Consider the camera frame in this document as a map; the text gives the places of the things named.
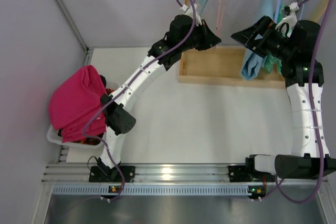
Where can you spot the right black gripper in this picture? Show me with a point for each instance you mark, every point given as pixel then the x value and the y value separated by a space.
pixel 263 33

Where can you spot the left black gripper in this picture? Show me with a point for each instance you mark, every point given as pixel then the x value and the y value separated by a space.
pixel 202 35

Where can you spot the magenta trousers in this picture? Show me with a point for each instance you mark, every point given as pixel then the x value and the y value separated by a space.
pixel 75 102

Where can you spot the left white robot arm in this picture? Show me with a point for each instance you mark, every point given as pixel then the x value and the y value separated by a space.
pixel 183 35

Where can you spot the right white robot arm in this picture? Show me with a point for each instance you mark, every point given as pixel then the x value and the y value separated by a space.
pixel 304 81

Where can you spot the wooden clothes rack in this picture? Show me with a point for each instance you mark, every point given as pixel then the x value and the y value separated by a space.
pixel 221 66

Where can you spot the green white garment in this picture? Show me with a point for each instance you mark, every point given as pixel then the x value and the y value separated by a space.
pixel 273 64

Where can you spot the black garment in basket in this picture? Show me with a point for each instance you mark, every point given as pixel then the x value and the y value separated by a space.
pixel 103 79

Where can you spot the orange patterned garment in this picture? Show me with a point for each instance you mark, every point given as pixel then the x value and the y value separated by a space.
pixel 91 141

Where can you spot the white plastic laundry basket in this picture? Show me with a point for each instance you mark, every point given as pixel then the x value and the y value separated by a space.
pixel 55 137

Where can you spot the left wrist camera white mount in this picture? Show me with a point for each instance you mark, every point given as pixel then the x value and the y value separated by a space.
pixel 192 12

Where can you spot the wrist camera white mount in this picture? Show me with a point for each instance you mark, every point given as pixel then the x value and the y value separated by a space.
pixel 289 15
pixel 192 12

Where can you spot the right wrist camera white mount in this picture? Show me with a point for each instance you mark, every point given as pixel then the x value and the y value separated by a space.
pixel 289 15

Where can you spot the aluminium mounting rail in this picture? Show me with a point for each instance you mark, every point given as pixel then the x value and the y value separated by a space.
pixel 153 173

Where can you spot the perforated grey cable duct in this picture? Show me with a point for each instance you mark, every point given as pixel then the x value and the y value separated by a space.
pixel 153 190

